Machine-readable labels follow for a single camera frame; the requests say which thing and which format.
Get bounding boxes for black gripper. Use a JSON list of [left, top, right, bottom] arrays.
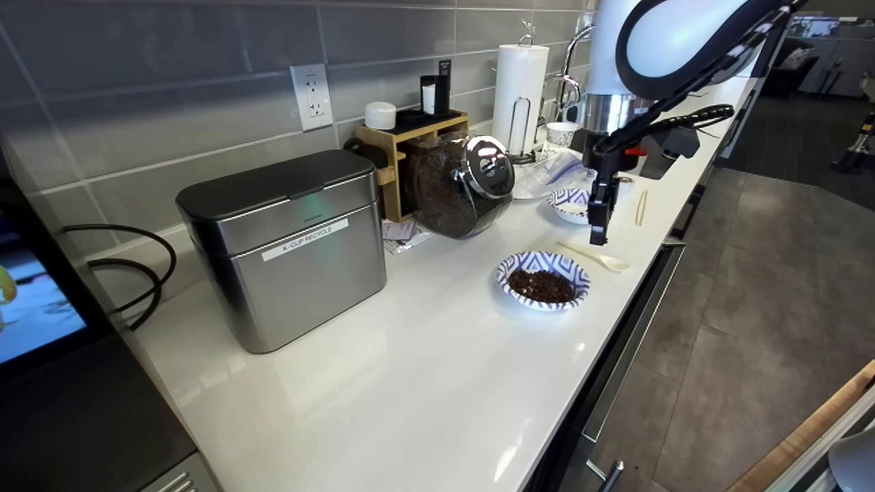
[[584, 147, 625, 249]]

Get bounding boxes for clear plastic zip bag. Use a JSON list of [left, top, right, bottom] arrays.
[[507, 147, 588, 205]]

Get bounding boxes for large coffee bean pile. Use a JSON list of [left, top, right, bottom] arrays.
[[505, 266, 583, 305]]

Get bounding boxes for patterned paper cup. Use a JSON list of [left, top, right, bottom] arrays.
[[540, 118, 583, 151]]

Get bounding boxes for white paper towel roll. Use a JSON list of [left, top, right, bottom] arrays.
[[490, 41, 553, 158]]

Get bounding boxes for white paper packet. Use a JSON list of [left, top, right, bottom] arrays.
[[379, 216, 428, 257]]

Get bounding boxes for tall black device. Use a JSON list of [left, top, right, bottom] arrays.
[[434, 58, 456, 118]]

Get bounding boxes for black box with white label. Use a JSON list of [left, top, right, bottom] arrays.
[[415, 71, 440, 121]]

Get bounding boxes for wooden countertop rack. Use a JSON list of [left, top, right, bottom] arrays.
[[348, 106, 475, 223]]

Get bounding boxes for dark kitchen cabinet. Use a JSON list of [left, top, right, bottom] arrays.
[[525, 174, 710, 492]]

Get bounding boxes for small white jar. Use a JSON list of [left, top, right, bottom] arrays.
[[361, 97, 402, 133]]

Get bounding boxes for dark chair base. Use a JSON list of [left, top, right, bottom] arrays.
[[830, 73, 875, 178]]

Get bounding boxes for wooden board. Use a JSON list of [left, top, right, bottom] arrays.
[[728, 357, 875, 492]]

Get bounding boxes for stainless steel lidded bin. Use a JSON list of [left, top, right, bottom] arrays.
[[173, 147, 391, 357]]

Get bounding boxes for grey round object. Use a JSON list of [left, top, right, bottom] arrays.
[[823, 427, 875, 492]]

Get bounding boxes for dark grey appliance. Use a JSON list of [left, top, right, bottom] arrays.
[[0, 333, 220, 492]]

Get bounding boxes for black monitor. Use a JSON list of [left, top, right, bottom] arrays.
[[0, 166, 122, 376]]

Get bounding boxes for wire paper towel holder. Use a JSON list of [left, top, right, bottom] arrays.
[[502, 15, 540, 166]]

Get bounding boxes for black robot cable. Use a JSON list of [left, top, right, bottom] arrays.
[[596, 0, 806, 163]]

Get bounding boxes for steel bar drawer handle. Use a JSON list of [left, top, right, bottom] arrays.
[[584, 456, 628, 492]]

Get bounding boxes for white wall outlet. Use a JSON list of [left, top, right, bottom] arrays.
[[287, 61, 335, 133]]

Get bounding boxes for black power cable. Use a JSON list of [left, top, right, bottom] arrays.
[[56, 220, 181, 333]]

